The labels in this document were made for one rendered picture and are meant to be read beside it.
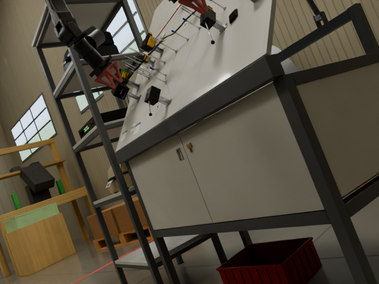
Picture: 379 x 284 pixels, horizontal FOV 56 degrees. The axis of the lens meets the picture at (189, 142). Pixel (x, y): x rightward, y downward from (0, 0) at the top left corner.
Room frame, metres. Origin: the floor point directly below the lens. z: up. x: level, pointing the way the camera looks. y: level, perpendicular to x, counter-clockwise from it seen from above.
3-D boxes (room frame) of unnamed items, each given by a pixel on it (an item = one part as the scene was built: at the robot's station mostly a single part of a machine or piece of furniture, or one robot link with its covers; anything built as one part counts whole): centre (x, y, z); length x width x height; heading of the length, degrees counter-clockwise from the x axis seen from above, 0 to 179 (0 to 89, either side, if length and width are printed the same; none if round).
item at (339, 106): (1.65, -0.22, 0.60); 1.17 x 0.58 x 0.40; 35
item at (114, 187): (2.22, 0.39, 0.76); 0.30 x 0.21 x 0.20; 129
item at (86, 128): (2.26, 0.42, 1.09); 0.35 x 0.33 x 0.07; 35
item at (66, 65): (2.23, 0.40, 1.56); 0.30 x 0.23 x 0.19; 127
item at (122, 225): (4.93, 0.96, 0.25); 1.42 x 1.05 x 0.49; 44
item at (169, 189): (1.70, 0.18, 0.60); 0.55 x 0.02 x 0.39; 35
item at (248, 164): (1.25, -0.13, 0.60); 0.55 x 0.03 x 0.39; 35
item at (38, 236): (6.33, 2.78, 1.10); 1.73 x 1.52 x 2.20; 134
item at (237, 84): (1.46, 0.04, 0.83); 1.18 x 0.06 x 0.06; 35
